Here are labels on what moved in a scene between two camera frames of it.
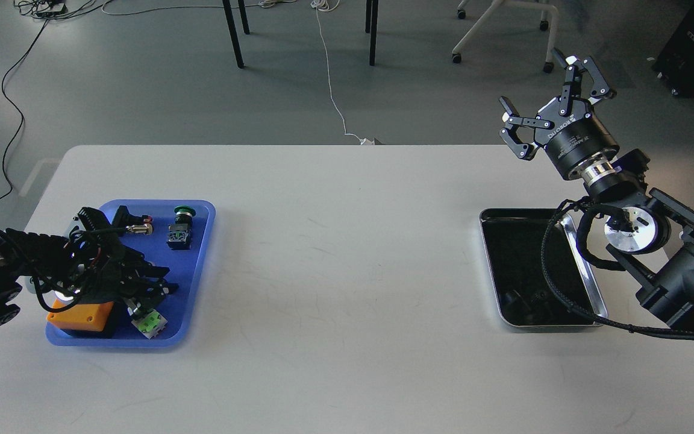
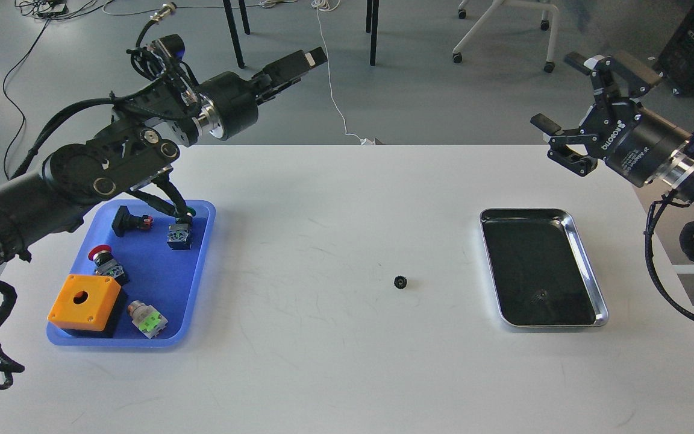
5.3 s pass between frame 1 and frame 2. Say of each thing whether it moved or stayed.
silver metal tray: stayed
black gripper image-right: moved
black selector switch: stayed
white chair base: stayed
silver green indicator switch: stayed
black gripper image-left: moved
